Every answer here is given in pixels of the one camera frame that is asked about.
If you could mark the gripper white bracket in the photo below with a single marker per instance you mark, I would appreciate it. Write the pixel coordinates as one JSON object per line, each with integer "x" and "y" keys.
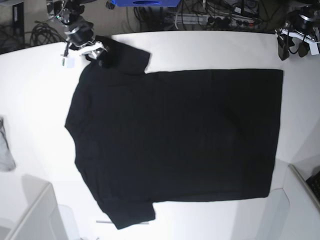
{"x": 81, "y": 35}
{"x": 302, "y": 24}

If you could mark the black T-shirt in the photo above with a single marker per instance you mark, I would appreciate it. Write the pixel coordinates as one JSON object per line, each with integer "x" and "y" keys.
{"x": 183, "y": 136}

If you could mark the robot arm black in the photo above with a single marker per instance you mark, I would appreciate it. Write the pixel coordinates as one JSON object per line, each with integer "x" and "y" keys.
{"x": 67, "y": 12}
{"x": 297, "y": 45}

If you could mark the blue plastic box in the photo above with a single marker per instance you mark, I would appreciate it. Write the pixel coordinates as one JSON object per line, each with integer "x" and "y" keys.
{"x": 146, "y": 3}

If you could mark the grey cloth at left edge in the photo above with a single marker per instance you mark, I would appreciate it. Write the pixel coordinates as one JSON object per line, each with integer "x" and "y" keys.
{"x": 7, "y": 162}

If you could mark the black keyboard at right edge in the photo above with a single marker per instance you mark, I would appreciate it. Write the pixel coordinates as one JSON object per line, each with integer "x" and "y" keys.
{"x": 314, "y": 184}

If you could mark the white panel lower right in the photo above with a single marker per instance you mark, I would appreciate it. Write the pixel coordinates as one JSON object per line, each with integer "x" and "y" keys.
{"x": 291, "y": 212}

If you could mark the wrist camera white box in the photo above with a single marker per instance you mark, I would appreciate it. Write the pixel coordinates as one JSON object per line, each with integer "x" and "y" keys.
{"x": 68, "y": 62}
{"x": 314, "y": 48}

